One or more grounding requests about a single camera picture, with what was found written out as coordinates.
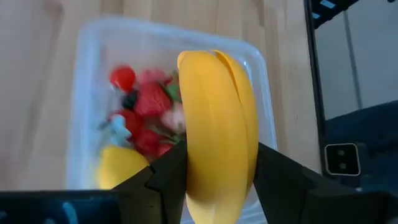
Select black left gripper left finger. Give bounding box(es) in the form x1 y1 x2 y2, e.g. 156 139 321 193
113 139 188 224

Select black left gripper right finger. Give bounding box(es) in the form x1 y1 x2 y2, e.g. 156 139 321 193
253 142 327 224

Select red strawberry green leaves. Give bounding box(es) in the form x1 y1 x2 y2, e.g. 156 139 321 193
133 81 181 118
155 142 175 158

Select yellow lemon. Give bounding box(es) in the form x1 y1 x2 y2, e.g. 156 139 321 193
98 145 150 190

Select small pink peach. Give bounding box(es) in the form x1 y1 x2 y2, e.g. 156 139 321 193
160 104 187 134
136 68 169 85

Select yellow banana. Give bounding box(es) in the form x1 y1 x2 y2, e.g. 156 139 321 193
177 49 259 224

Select small dark grape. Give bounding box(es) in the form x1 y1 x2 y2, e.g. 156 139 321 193
121 90 139 110

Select clear plastic tupperware container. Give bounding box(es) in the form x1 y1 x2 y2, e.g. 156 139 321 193
67 17 277 224

